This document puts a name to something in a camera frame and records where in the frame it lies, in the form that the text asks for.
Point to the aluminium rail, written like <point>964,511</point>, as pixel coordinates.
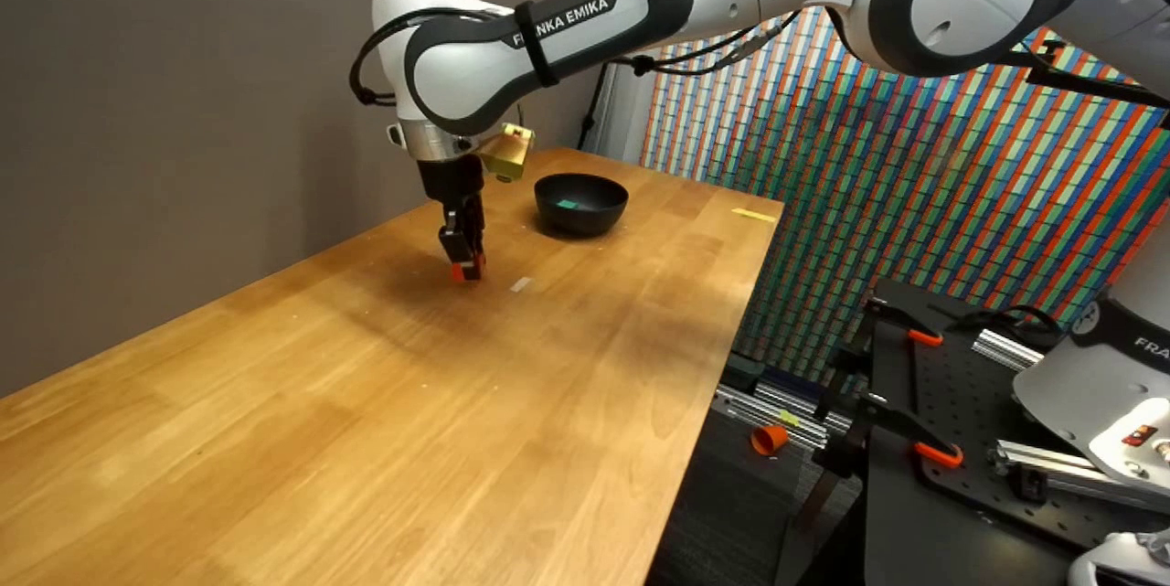
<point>1005,350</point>
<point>1060,469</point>

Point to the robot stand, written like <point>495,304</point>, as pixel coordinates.
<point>951,513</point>

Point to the orange block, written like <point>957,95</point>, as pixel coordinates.
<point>462,272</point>

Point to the orange cup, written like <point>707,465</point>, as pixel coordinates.
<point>770,440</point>

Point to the stack of aluminium rails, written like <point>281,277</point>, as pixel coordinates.
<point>777,412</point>

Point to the black bowl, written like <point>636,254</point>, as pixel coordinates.
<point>594,211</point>

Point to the grey tape piece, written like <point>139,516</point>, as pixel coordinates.
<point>521,284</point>

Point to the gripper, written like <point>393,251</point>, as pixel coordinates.
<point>452,178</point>

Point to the yellow tape strip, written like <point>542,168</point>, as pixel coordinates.
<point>754,215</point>

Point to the black clamp with orange tips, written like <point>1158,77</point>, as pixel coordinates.
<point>905,429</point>
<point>900,316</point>

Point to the colourful patterned wall panel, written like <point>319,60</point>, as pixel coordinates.
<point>914,193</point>

